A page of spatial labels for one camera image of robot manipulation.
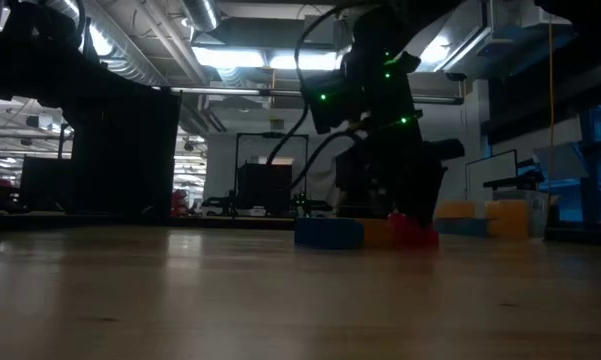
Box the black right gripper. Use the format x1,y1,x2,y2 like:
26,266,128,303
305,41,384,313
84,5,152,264
334,138,465,227

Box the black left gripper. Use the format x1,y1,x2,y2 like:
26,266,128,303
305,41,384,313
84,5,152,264
49,49,151,109

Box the small red building block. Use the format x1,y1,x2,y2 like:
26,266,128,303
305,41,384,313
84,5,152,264
387,213,440,250

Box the blue square building block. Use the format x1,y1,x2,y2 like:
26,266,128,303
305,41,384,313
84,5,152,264
434,218,489,238
294,216,365,251

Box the white cloth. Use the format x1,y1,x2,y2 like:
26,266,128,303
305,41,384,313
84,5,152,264
292,167,339,201

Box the whiteboard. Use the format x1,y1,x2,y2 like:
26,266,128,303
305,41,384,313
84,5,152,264
464,148,520,224

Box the black storage box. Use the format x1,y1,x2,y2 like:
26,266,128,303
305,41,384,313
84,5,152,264
19,156,75,211

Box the long ceiling pipe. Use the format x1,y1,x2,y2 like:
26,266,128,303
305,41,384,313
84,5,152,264
152,86,465,106

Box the ceiling light panel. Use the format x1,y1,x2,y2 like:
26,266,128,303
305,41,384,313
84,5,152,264
192,47,339,71

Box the clear plastic container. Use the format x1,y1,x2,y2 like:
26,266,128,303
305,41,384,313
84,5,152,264
432,189,556,240

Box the red background object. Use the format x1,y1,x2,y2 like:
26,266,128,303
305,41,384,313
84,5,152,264
172,188,191,214

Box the grey tilted panel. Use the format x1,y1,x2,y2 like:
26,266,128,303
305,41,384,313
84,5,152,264
532,142,590,181

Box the black wall shelf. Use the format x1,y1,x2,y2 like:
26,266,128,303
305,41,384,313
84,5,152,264
482,172,545,190

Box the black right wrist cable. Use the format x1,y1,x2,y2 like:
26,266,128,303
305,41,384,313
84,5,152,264
265,2,364,192

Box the round silver air duct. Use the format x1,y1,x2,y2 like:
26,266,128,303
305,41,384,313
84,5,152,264
182,0,220,32

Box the black robot station frame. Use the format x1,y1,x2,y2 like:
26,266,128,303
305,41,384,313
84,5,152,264
233,131,310,217

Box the black metal table frame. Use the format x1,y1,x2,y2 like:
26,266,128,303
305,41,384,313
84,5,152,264
0,212,296,232

